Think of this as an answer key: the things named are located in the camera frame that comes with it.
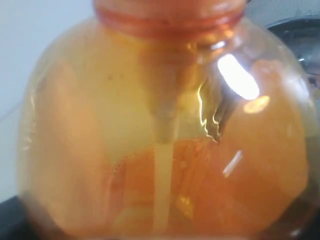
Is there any steel mesh strainer basket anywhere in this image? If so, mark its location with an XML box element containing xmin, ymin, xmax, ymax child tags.
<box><xmin>266</xmin><ymin>15</ymin><xmax>320</xmax><ymax>89</ymax></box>

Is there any orange dish soap pump bottle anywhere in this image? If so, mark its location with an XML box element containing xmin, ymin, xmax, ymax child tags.
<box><xmin>17</xmin><ymin>0</ymin><xmax>320</xmax><ymax>240</ymax></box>

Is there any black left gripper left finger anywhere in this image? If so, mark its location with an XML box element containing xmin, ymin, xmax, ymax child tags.
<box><xmin>0</xmin><ymin>196</ymin><xmax>33</xmax><ymax>240</ymax></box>

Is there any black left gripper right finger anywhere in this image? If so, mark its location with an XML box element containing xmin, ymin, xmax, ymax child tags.
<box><xmin>288</xmin><ymin>190</ymin><xmax>320</xmax><ymax>240</ymax></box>

